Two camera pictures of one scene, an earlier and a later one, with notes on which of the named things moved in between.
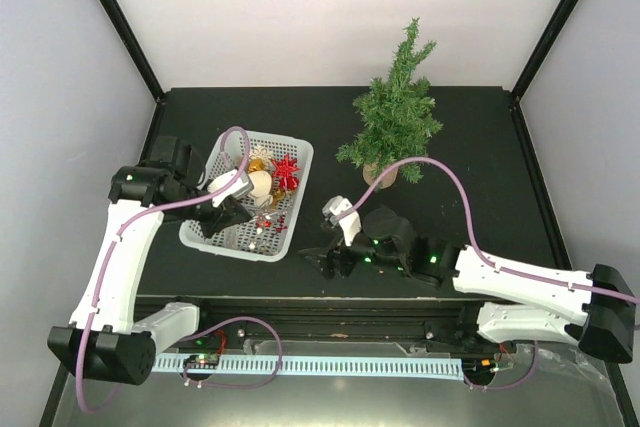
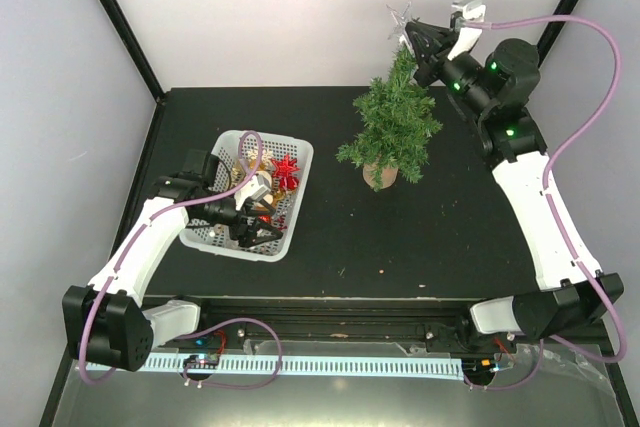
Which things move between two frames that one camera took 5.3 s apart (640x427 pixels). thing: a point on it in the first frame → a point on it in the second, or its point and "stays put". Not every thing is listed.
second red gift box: [289, 182] stays put
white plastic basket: [280, 169] stays put
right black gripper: [328, 262] → [439, 39]
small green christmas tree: [392, 114] stays put
